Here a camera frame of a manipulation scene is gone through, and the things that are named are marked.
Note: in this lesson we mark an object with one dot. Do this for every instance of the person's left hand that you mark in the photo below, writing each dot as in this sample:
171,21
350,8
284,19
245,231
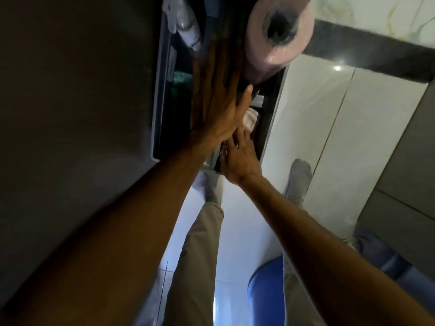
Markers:
212,111

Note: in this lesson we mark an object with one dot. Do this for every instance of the person's right hand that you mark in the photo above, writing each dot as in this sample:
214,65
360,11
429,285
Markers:
241,161

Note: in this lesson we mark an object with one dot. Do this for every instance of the person's right thumb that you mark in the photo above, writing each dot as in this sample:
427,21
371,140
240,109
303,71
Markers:
223,157

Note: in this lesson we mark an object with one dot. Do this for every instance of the person's left thumb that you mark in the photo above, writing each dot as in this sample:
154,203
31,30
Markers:
245,98

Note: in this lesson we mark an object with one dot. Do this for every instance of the person's left forearm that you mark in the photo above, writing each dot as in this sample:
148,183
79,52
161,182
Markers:
136,234

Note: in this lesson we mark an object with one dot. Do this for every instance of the person's right forearm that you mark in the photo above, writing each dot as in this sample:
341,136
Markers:
323,261

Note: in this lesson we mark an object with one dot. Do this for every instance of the white cloth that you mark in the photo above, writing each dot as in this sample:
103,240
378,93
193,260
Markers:
252,118

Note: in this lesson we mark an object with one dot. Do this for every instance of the grey sock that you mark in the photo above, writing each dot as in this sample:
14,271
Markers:
208,188
299,181

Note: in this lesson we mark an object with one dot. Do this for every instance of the pink tissue paper roll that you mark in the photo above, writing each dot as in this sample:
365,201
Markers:
272,40

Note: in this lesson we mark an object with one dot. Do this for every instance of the green packet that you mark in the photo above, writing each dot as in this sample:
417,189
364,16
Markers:
180,81

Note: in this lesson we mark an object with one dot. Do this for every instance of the grey metal drawer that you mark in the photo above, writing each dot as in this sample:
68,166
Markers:
170,108

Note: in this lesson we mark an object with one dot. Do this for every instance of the clear plastic bottle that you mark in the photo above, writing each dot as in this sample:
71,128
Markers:
187,27

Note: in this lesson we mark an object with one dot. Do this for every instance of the beige trousers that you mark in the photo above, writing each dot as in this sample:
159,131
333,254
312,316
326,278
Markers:
193,268

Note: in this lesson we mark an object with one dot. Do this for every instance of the blue round plastic tub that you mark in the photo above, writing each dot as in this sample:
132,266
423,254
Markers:
266,295

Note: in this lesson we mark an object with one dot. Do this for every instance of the dark cabinet panel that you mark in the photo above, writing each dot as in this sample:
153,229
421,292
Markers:
74,132

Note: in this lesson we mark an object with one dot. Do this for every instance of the grey cabinet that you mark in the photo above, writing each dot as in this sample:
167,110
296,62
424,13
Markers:
404,200

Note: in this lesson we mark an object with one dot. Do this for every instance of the blue grey fabric bundle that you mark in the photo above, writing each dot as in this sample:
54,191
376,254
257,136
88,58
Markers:
390,264

